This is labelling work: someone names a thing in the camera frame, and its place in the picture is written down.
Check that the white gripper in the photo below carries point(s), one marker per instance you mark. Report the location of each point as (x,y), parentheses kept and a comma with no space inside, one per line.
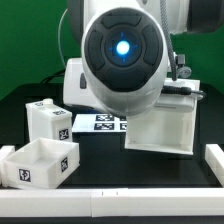
(76,91)

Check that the white drawer with knob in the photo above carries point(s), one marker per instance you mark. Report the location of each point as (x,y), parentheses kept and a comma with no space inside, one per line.
(47,120)

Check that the white drawer tray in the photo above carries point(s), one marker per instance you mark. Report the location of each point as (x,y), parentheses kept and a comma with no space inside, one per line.
(41,164)

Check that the large white drawer housing box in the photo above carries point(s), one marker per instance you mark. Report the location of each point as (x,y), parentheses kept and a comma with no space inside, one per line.
(168,127)

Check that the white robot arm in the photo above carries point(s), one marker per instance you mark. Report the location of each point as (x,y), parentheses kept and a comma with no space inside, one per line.
(126,49)

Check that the white marker tag plate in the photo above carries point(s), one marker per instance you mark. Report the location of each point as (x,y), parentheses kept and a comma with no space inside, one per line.
(87,123)

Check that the white left rail block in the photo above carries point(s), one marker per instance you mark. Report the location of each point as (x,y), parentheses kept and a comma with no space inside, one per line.
(5,152)

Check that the white rail block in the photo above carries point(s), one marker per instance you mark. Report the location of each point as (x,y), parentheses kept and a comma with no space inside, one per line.
(5,152)
(214,157)

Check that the white front rail bar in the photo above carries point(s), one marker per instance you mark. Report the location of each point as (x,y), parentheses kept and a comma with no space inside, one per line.
(112,202)

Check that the white right rail block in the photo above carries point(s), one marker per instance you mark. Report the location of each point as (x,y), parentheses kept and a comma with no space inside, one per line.
(214,157)

